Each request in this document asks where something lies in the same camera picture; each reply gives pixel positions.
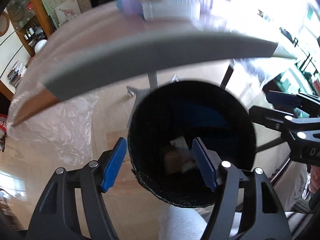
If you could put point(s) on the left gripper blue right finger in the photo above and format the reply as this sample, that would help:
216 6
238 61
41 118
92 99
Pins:
262 215

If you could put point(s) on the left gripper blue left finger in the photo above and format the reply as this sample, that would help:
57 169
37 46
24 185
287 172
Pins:
55 215

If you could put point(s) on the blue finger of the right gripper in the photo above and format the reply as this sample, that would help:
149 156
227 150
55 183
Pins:
283 99

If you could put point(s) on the person right hand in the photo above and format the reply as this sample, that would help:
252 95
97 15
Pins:
315 179

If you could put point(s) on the grey foam edge guard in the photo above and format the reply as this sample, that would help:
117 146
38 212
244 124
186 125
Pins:
145 53

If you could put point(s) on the stack of books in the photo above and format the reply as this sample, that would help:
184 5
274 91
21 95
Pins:
16 73

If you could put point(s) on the white helmet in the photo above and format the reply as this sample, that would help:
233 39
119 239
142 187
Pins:
39 45

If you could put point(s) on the elephant picture frame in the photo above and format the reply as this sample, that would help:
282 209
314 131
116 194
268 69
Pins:
67 11

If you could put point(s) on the round wooden wall frame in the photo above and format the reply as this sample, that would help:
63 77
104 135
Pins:
4 23

